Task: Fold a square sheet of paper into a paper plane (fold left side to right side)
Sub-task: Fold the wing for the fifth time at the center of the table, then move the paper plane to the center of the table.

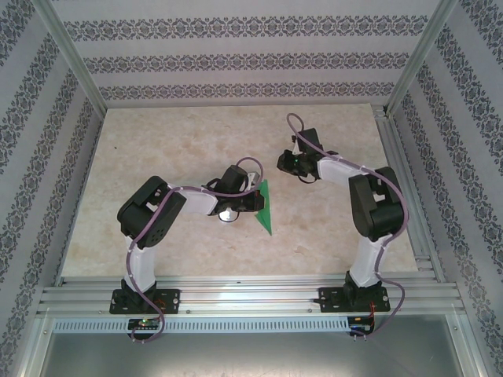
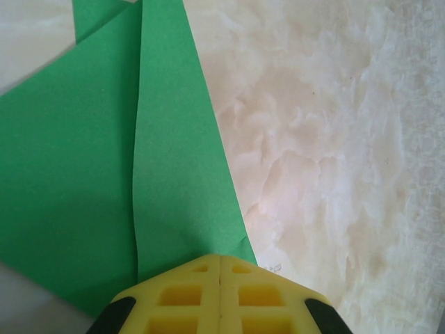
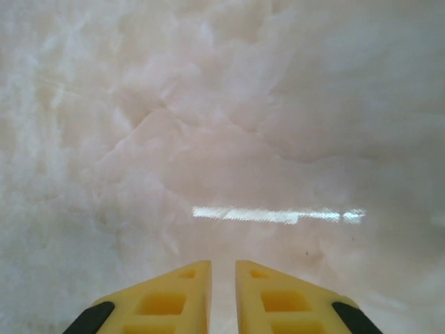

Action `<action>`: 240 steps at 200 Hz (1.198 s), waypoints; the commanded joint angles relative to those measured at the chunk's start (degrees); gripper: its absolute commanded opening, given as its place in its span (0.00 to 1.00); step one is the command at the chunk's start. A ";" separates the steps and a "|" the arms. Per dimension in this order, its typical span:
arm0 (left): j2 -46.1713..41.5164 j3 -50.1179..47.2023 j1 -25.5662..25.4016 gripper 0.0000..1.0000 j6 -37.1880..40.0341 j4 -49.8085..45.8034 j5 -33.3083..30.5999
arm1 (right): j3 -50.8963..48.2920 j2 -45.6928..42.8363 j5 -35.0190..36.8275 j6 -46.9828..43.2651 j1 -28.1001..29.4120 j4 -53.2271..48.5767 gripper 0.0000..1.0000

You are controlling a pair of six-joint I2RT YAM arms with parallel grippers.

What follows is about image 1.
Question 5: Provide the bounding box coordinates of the green paper sheet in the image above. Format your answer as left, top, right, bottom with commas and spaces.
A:
251, 178, 274, 236

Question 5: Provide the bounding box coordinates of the grey metal sheet panel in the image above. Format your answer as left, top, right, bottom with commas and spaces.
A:
39, 331, 476, 377

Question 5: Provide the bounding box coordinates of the left circuit board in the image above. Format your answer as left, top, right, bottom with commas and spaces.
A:
127, 318, 160, 331

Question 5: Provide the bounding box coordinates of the circuit board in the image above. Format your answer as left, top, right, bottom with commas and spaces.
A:
127, 318, 160, 331
349, 317, 374, 333

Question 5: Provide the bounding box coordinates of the right circuit board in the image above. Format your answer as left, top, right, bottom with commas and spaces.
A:
349, 317, 374, 333

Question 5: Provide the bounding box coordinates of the aluminium mounting rail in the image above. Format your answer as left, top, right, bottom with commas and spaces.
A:
37, 274, 467, 316

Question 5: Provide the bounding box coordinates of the aluminium side rail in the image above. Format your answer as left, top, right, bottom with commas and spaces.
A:
373, 104, 447, 284

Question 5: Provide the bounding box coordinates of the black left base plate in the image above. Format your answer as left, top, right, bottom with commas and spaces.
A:
109, 288, 182, 315

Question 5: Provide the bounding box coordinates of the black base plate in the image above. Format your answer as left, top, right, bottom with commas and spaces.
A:
318, 286, 392, 314
109, 288, 182, 315

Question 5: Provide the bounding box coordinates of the slotted grey cable duct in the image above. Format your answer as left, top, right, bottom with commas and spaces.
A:
53, 317, 351, 333

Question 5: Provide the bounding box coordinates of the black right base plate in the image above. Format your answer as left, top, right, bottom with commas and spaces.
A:
318, 286, 392, 314

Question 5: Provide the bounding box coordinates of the aluminium frame post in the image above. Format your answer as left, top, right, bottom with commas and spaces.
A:
384, 0, 461, 119
33, 0, 108, 115

